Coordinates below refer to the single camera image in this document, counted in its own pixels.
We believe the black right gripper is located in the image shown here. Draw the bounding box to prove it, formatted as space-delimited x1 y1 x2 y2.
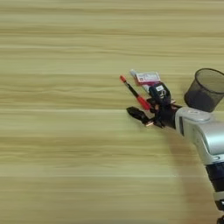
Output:
126 97 179 130

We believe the red marker pen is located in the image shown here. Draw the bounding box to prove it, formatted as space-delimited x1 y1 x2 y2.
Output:
119 74 152 111

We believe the small red white box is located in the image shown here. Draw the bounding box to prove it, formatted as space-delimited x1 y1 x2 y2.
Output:
135 71 162 87

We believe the black mesh pen cup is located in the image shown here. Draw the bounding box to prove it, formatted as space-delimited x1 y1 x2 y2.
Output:
184 67 224 114

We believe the black box with white label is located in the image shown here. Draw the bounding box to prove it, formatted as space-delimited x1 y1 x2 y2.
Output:
148 82 172 106

